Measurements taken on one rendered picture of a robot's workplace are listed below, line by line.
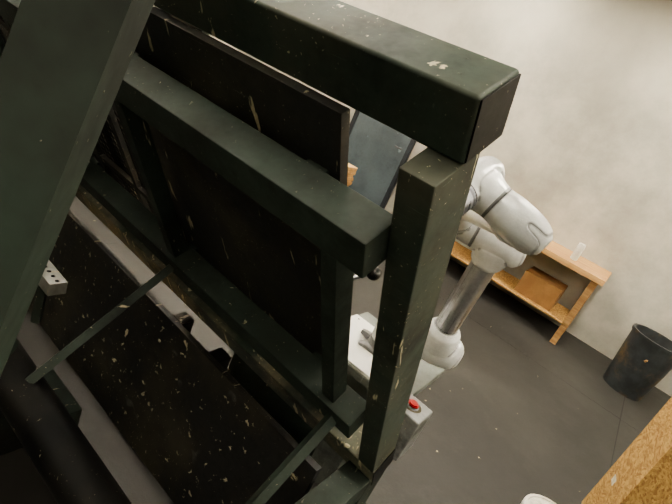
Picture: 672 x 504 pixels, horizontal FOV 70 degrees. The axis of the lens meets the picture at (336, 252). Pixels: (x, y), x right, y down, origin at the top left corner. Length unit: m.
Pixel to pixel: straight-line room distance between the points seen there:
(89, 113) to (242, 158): 0.58
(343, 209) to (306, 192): 0.07
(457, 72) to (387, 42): 0.12
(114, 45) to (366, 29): 0.52
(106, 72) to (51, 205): 0.08
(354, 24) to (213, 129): 0.33
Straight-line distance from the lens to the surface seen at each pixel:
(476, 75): 0.66
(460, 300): 1.98
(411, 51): 0.70
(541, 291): 6.01
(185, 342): 1.77
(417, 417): 1.72
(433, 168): 0.65
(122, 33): 0.28
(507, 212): 1.25
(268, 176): 0.80
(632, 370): 5.77
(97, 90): 0.28
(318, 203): 0.75
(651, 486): 3.06
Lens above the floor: 1.87
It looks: 21 degrees down
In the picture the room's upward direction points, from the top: 24 degrees clockwise
